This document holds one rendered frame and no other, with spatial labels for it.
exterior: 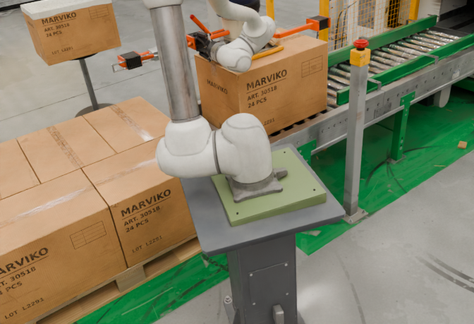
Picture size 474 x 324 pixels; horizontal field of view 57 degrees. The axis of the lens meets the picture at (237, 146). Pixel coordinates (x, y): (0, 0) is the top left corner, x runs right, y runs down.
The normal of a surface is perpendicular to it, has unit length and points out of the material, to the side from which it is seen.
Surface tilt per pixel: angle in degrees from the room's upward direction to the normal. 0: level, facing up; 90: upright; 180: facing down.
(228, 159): 81
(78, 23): 90
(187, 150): 71
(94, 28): 90
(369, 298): 0
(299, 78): 90
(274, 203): 4
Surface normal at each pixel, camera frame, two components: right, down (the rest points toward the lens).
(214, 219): -0.08, -0.84
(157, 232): 0.58, 0.39
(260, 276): 0.28, 0.49
